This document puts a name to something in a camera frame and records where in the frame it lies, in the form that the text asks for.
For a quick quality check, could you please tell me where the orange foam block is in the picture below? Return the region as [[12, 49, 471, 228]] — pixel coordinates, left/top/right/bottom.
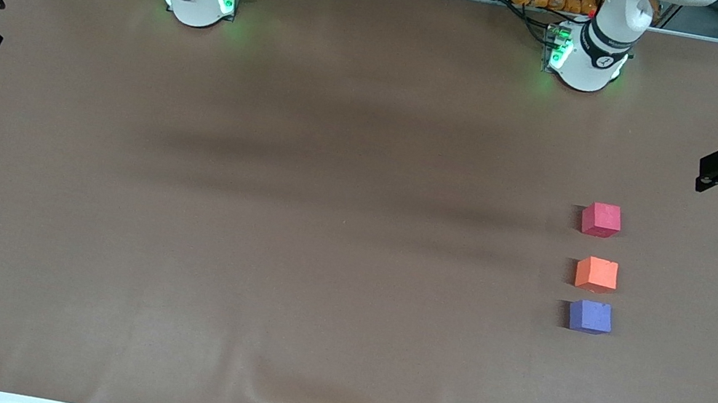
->
[[572, 254, 621, 297]]

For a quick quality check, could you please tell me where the red foam block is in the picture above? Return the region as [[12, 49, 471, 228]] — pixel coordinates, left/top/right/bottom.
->
[[578, 200, 625, 241]]

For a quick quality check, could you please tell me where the purple foam block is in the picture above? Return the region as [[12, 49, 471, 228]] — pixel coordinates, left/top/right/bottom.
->
[[565, 298, 616, 338]]

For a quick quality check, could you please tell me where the brown table mat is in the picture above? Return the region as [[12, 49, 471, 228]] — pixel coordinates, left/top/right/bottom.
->
[[0, 0, 718, 403]]

